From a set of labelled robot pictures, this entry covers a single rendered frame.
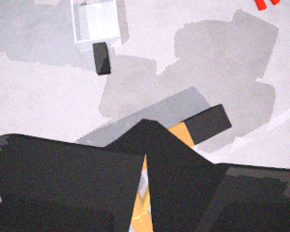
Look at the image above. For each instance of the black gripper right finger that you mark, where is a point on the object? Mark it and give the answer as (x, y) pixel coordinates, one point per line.
(187, 192)

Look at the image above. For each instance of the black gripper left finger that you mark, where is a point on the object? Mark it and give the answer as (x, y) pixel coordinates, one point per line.
(100, 178)

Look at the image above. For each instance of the long yellow pole with dark tip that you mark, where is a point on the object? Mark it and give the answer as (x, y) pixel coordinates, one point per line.
(194, 130)

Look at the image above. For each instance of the red-handled pliers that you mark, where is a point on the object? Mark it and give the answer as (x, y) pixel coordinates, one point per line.
(261, 4)

